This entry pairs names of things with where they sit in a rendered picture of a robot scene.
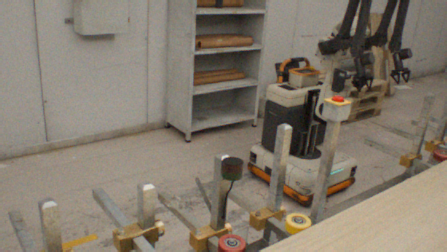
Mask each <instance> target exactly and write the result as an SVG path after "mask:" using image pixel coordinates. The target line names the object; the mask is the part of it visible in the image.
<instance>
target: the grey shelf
mask: <svg viewBox="0 0 447 252"><path fill-rule="evenodd" d="M269 1H270V0H243V6H242V7H222V9H216V8H215V7H196V0H193V1H192V0H168V46H167V58H166V89H165V126H164V127H165V128H166V129H167V128H169V127H170V126H168V123H170V124H171V125H173V126H174V127H176V128H178V129H179V130H181V131H182V132H183V133H185V142H187V143H188V142H191V132H195V131H199V130H202V129H205V128H211V127H217V126H221V125H225V124H232V123H236V122H239V121H243V120H250V119H255V120H254V124H252V125H251V126H252V127H253V128H255V127H257V125H256V122H257V115H258V108H259V94H260V87H261V72H262V64H263V51H264V45H265V37H266V29H267V16H268V9H269ZM236 14H237V17H236ZM241 17H242V18H241ZM264 18H265V19H264ZM235 24H236V25H235ZM240 26H241V27H240ZM264 31H265V32H264ZM221 33H237V34H242V35H243V36H252V37H253V42H254V43H253V45H245V46H233V47H221V48H210V49H199V48H198V46H197V47H195V35H203V34H221ZM193 35H194V36H193ZM190 40H191V41H190ZM190 42H191V43H190ZM234 52H235V54H234ZM238 53H239V54H238ZM260 54H261V55H260ZM233 62H234V64H233ZM237 62H238V63H237ZM231 68H236V69H237V72H242V71H243V72H245V78H244V79H239V80H234V81H224V82H219V83H213V84H208V85H198V86H193V72H200V71H208V70H216V69H231ZM257 90H258V91H257ZM256 98H257V99H256ZM230 100H231V102H230Z"/></svg>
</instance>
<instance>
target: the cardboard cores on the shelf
mask: <svg viewBox="0 0 447 252"><path fill-rule="evenodd" d="M242 6H243V0H223V7H242ZM196 7H216V0H196ZM253 43H254V42H253V37H252V36H243V35H242V34H237V33H221V34H203V35H195V47H197V46H198V48H199V49H210V48H221V47H233V46H245V45H253ZM244 78H245V72H243V71H242V72H237V69H236V68H231V69H216V70H208V71H200V72H193V86H198V85H208V84H213V83H219V82H224V81H234V80H239V79H244Z"/></svg>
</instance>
